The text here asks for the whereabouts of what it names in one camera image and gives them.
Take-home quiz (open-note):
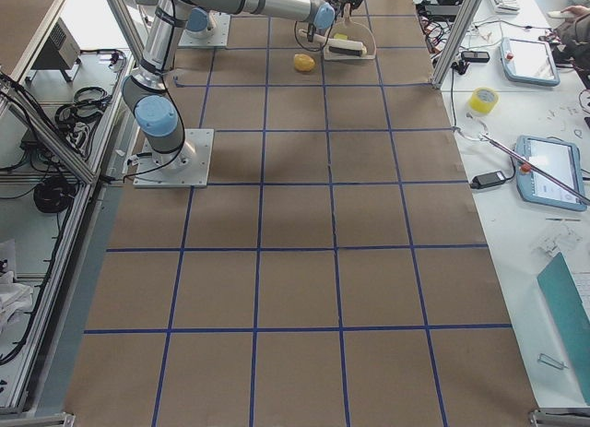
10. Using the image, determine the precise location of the beige hand brush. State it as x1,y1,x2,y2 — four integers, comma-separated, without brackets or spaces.
298,30,367,57

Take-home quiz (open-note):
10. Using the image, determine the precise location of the beige plastic dustpan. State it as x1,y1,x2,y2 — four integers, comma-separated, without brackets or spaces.
323,6,376,61

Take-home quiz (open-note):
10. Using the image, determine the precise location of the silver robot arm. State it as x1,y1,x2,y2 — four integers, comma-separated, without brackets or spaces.
123,0,363,170
181,0,363,32

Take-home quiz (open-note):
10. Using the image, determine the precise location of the yellow potato toy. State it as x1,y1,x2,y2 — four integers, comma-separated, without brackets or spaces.
293,53,316,73

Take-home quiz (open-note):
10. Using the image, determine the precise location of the yellow tape roll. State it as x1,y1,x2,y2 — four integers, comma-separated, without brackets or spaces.
467,87,499,115

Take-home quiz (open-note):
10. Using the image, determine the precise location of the far blue teach pendant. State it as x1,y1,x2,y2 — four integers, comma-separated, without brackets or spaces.
500,37,561,87

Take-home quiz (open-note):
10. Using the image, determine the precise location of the blue teach pendant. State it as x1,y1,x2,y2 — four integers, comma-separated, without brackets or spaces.
500,37,561,87
514,136,587,211

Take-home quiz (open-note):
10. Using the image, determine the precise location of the black power adapter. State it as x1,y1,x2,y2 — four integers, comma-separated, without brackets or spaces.
469,171,507,190

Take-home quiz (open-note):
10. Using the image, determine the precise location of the grey metal box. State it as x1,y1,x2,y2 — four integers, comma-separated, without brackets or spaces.
25,18,81,82

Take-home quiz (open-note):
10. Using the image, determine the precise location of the near blue teach pendant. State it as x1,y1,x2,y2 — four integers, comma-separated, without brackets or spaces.
514,136,587,211

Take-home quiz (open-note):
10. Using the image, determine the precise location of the teal notebook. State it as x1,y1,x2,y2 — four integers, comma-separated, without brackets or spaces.
537,253,589,404

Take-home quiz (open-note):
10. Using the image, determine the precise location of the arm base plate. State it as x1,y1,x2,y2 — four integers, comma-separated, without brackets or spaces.
133,128,215,188
179,12,230,49

